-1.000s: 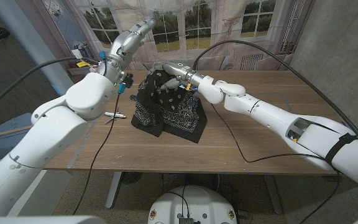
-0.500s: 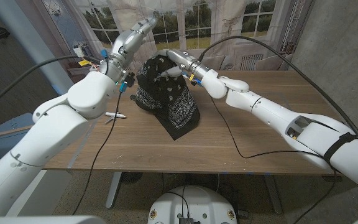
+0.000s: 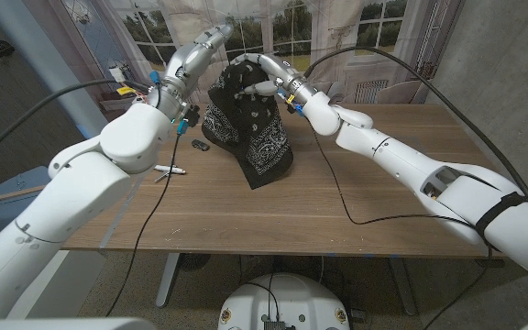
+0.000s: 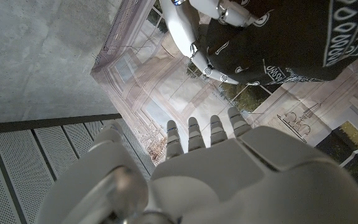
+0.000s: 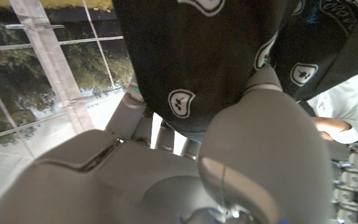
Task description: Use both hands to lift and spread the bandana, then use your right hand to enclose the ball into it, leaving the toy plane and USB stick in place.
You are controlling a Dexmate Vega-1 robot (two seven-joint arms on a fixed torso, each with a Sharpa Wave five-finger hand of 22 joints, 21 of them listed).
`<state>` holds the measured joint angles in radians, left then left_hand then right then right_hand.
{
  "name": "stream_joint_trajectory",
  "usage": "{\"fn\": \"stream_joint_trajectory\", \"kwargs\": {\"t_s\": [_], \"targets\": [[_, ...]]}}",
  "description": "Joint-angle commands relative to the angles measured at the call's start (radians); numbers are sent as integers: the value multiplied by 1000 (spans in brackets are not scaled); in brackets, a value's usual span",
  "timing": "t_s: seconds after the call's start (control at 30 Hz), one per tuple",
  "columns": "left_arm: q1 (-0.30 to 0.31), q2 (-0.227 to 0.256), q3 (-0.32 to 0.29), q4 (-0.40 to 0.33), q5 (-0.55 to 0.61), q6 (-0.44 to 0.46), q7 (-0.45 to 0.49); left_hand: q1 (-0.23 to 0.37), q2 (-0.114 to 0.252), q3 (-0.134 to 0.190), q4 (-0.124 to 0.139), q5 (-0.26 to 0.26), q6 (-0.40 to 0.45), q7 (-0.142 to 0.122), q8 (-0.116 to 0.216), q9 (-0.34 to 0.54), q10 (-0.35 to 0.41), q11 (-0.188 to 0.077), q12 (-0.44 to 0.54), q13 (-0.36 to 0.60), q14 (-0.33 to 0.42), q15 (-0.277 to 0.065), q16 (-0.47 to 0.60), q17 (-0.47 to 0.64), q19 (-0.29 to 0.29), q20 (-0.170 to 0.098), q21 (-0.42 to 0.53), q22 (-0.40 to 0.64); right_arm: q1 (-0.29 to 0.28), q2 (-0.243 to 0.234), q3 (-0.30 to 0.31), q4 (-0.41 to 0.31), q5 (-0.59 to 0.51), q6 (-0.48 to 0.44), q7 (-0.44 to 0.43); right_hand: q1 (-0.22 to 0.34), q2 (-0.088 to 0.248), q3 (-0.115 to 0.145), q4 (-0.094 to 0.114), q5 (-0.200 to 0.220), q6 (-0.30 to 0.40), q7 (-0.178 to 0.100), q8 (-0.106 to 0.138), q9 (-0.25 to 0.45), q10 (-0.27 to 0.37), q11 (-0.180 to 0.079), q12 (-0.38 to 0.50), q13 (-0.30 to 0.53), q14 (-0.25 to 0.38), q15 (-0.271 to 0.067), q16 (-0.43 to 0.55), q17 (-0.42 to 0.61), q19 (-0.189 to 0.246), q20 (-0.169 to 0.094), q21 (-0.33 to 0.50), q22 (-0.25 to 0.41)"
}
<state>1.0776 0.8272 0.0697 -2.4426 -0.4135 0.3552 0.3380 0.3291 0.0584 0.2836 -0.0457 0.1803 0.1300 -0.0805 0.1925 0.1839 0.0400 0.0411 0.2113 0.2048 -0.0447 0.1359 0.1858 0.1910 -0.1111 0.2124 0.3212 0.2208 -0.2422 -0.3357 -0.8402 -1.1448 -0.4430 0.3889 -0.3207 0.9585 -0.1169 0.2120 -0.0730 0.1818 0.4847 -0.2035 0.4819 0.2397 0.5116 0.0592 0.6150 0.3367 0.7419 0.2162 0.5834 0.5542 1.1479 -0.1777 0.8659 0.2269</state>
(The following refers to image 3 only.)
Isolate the grey table leg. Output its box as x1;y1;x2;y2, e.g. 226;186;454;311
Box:
387;257;419;316
155;252;181;308

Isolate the black torso cable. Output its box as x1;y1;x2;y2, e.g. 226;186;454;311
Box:
244;272;280;322

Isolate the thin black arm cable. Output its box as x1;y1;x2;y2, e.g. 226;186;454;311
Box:
104;132;182;318
311;128;492;330

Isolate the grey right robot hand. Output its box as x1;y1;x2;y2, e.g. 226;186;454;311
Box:
230;52;309;98

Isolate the white floor board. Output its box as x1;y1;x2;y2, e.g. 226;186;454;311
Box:
6;249;107;320

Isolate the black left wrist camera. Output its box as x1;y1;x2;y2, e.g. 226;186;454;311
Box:
184;104;201;128

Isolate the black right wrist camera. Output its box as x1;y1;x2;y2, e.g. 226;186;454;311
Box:
285;93;305;116

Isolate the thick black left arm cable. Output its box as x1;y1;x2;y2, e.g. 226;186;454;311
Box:
0;78;150;171

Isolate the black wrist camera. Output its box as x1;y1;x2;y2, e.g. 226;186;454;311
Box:
285;93;305;116
184;104;201;128

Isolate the black paisley bandana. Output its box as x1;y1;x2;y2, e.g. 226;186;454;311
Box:
201;60;295;191

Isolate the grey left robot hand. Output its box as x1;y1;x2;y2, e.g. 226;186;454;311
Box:
162;23;236;95

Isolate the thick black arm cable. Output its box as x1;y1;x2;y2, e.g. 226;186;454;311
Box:
303;45;528;205
0;78;150;171

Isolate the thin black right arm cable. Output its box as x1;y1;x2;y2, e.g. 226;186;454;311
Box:
311;128;492;330

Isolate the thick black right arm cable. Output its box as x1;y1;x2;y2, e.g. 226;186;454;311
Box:
303;45;528;205

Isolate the white toy plane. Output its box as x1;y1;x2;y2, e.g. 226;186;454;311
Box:
153;162;187;183

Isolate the printed window backdrop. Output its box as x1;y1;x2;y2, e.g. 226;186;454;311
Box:
60;0;465;105

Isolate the wooden bar handle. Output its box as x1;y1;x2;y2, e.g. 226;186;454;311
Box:
0;185;48;206

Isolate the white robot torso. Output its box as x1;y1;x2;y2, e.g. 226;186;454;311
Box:
217;273;351;330

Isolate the white round pillar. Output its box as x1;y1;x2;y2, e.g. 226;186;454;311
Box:
0;0;116;146

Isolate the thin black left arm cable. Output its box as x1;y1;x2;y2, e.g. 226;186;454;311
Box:
104;132;182;318

